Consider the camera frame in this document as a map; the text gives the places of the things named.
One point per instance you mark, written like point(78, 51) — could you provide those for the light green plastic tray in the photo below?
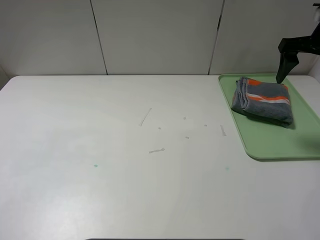
point(266, 141)

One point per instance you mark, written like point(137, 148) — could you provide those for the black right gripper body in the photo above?
point(304, 44)

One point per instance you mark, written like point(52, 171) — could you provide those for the grey towel with orange stripes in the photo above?
point(264, 101)

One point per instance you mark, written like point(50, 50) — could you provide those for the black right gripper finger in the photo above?
point(288, 61)

